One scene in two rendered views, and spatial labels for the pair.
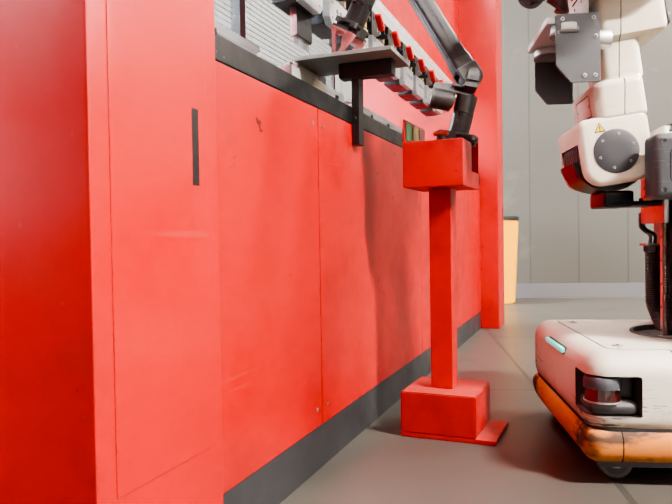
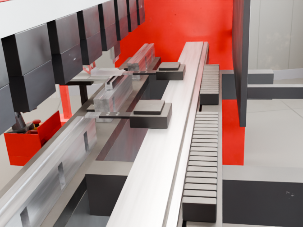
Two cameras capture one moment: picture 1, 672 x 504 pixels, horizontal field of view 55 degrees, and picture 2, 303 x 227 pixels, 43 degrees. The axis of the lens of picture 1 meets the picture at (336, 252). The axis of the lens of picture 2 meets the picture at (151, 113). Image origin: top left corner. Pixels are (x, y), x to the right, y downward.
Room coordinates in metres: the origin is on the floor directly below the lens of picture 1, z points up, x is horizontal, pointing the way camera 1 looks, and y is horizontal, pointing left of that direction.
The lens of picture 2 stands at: (3.38, -0.07, 1.42)
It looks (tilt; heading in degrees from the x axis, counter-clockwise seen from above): 21 degrees down; 169
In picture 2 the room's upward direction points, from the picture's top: 3 degrees counter-clockwise
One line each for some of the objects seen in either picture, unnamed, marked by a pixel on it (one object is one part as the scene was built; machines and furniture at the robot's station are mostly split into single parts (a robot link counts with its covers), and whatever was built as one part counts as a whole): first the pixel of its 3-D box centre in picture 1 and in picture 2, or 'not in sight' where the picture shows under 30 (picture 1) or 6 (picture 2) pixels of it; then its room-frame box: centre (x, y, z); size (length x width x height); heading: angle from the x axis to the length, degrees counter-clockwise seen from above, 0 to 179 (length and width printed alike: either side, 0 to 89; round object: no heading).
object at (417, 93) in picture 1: (410, 78); not in sight; (2.88, -0.34, 1.23); 0.15 x 0.09 x 0.17; 159
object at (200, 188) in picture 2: not in sight; (204, 154); (2.64, 0.18, 1.02); 0.44 x 0.06 x 0.04; 159
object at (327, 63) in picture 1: (352, 62); (84, 74); (1.73, -0.05, 1.00); 0.26 x 0.18 x 0.01; 69
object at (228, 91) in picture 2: not in sight; (209, 84); (1.50, 0.60, 0.81); 0.64 x 0.08 x 0.14; 69
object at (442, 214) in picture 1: (443, 287); not in sight; (1.77, -0.29, 0.39); 0.06 x 0.06 x 0.54; 66
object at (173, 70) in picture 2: not in sight; (153, 70); (1.84, 0.23, 1.01); 0.26 x 0.12 x 0.05; 69
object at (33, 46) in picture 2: (384, 55); (20, 65); (2.50, -0.20, 1.23); 0.15 x 0.09 x 0.17; 159
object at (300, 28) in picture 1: (301, 30); (115, 50); (1.78, 0.09, 1.10); 0.10 x 0.02 x 0.10; 159
